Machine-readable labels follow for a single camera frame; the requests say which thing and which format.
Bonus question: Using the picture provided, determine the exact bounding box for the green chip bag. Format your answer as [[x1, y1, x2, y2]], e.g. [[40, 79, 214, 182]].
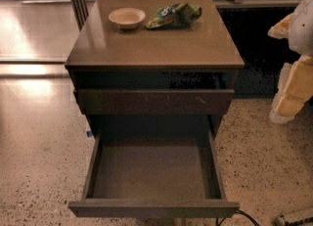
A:
[[146, 2, 202, 29]]

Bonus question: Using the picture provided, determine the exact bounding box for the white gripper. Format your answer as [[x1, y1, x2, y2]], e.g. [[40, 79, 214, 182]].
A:
[[267, 14, 313, 124]]

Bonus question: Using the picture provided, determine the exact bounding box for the black cable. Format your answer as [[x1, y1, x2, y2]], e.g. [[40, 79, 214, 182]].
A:
[[215, 209, 261, 226]]

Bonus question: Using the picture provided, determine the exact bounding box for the brown wooden drawer cabinet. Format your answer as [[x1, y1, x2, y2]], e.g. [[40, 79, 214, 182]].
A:
[[66, 0, 245, 138]]

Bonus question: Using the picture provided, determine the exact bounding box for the blue tape piece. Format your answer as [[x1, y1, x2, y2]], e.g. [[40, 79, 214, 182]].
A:
[[86, 130, 93, 137]]

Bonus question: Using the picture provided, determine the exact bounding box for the drawer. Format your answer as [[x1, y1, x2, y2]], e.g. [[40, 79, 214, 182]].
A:
[[68, 132, 240, 218], [75, 89, 234, 114]]

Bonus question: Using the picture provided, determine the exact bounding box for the white paper bowl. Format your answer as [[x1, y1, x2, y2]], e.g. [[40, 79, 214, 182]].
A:
[[109, 8, 146, 30]]

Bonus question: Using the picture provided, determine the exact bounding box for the white power strip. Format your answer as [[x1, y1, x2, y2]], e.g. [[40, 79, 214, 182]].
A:
[[273, 207, 313, 226]]

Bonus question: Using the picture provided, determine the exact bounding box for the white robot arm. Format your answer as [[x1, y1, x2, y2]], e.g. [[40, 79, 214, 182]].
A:
[[268, 0, 313, 124]]

